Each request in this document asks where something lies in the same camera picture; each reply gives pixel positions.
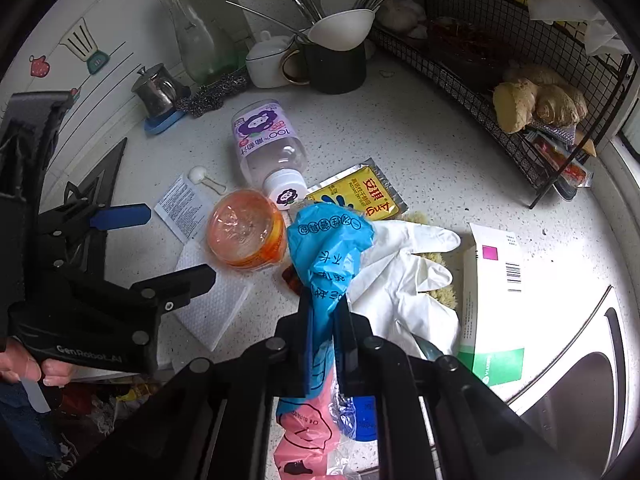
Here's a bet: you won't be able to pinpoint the orange plastic cup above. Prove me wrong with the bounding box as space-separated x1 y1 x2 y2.
206 188 286 271

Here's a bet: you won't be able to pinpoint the blue and pink plastic bag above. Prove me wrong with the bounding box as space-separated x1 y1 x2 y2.
273 202 374 479

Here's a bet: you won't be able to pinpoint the white latex glove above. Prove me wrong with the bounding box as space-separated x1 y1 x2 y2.
347 220 460 358

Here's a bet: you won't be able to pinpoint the white and green box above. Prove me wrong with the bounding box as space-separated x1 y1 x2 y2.
458 223 606 399

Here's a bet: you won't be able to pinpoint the clear bottle purple label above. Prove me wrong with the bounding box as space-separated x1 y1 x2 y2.
231 99 308 210

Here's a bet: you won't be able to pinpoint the yellow yeast packet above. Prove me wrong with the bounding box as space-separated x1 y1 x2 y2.
307 158 408 221

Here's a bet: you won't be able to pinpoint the person's left hand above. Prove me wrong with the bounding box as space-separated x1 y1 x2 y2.
0 338 75 387

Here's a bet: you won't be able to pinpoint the white paper napkin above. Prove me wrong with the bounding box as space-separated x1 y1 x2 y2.
176 240 253 351

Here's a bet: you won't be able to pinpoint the printed paper leaflet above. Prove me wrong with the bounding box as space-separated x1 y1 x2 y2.
154 174 213 244

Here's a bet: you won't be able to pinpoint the small white plastic spoon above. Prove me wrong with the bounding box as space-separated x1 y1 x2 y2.
188 166 227 196

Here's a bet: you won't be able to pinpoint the blue sponge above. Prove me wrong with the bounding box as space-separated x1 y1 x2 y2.
143 110 186 136

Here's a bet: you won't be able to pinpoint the steel sink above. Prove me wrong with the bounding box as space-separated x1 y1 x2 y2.
508 286 638 478

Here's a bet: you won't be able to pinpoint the small steel teapot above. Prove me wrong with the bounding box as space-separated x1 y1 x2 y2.
131 63 191 119

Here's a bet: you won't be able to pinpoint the dark scouring cloth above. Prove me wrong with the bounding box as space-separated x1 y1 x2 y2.
176 67 252 118

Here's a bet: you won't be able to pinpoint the glass carafe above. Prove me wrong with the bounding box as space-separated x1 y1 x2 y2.
163 0 239 86

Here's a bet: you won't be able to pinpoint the white sugar bowl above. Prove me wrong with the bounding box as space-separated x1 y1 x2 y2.
245 30 294 89

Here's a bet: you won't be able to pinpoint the black utensil mug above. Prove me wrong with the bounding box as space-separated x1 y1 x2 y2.
280 41 367 94

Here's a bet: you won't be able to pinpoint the snack packets in rack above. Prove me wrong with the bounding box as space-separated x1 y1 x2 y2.
524 130 593 200

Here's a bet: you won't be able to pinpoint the white ladle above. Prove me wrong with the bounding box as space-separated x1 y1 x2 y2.
307 9 375 52

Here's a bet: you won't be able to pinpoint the ginger root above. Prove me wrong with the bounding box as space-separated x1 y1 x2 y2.
492 64 588 134

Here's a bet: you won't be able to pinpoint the garlic bulbs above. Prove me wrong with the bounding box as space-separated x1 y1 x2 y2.
376 0 427 39

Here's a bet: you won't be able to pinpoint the black wire rack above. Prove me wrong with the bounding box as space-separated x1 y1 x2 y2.
370 0 638 197

